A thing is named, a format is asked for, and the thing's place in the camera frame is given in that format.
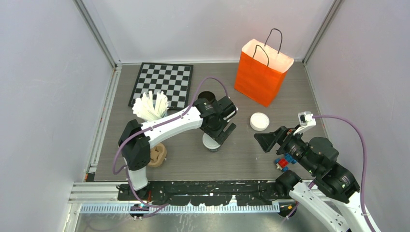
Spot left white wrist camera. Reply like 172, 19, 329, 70
223, 107, 238, 122

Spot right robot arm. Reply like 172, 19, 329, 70
254, 125, 379, 232

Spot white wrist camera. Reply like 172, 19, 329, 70
223, 107, 238, 122
293, 111, 317, 135

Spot orange paper bag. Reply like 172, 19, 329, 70
234, 28, 294, 107

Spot white sip lid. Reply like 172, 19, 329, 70
202, 133, 218, 146

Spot tan cardboard cup carrier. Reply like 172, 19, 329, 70
148, 143, 167, 168

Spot white cup lid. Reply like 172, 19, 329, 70
249, 112, 270, 131

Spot black white chessboard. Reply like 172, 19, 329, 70
128, 62, 193, 111

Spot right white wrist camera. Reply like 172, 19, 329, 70
293, 111, 317, 135

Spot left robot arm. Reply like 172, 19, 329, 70
116, 96, 238, 200

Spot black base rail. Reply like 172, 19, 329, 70
116, 178, 297, 206

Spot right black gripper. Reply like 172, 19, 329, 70
253, 123, 318, 173

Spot black paper cup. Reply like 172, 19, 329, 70
198, 91, 216, 102
205, 145, 221, 152

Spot red blue toy blocks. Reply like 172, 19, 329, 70
274, 153, 297, 172

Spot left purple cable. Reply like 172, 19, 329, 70
112, 76, 230, 221

